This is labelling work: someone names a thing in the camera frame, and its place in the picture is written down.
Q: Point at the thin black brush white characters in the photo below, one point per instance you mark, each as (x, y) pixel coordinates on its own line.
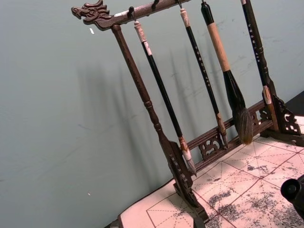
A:
(202, 69)

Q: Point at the black brush with pale ferrule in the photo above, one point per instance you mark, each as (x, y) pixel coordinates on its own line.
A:
(253, 28)

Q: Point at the black round-ended object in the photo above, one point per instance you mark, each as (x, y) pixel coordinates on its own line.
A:
(293, 192)

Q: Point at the white gridded calligraphy mat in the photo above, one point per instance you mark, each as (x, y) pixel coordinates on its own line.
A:
(237, 171)

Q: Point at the black brush with marbled ends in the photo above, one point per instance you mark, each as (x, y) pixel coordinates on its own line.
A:
(161, 88)

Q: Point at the dark wooden dragon brush rack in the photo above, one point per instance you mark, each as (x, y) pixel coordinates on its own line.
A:
(133, 66)

